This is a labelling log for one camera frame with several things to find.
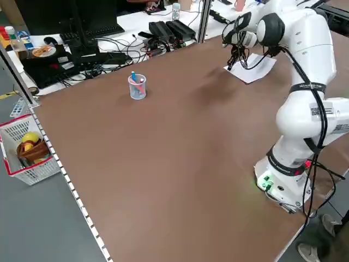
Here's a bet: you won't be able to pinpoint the patterned drink bottle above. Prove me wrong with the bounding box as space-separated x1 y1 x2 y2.
171 3 182 21

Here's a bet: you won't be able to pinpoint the blue carton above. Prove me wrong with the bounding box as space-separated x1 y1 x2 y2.
16 30 33 46

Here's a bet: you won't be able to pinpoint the black power supply unit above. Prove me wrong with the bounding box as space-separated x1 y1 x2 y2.
148 21 176 43
165 19 197 41

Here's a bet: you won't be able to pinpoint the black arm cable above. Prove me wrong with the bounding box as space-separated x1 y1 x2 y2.
221 12 346 221

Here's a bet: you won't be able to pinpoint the white capped bottle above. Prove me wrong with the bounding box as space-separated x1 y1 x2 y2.
4 26 16 42

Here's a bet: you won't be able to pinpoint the black flat case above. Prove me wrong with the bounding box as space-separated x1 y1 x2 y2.
20 43 82 90

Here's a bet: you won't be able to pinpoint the yellow fruit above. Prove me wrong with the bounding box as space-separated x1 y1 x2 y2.
21 131 40 144

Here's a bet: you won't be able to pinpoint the clear plastic pen cup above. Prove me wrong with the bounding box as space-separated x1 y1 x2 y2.
128 74 147 100

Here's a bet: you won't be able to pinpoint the black monitor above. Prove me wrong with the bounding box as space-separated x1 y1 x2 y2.
15 0 118 59

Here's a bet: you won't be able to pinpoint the aluminium frame post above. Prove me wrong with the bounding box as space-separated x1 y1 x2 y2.
197 0 213 44

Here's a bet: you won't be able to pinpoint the tangled black desk cables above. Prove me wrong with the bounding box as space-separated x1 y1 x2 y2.
57 32 197 85

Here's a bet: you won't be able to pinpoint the white desk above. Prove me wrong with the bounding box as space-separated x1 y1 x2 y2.
7 0 284 97

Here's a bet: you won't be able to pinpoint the black keyboard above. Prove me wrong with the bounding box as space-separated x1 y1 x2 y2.
59 25 126 42

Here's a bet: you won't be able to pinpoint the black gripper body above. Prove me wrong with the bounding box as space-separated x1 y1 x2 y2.
230 43 248 58

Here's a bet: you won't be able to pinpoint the white A4 paper sheet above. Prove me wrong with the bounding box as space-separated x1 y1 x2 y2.
223 53 276 85

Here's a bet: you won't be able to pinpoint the white basket with red rim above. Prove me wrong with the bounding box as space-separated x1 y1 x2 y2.
0 114 62 186

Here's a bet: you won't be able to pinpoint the orange printed disc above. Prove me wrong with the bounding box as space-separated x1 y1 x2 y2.
31 45 57 58

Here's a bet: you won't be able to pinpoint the person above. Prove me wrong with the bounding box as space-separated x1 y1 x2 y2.
297 213 349 262

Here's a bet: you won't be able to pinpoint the black power strip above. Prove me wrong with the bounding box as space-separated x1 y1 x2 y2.
209 9 227 24

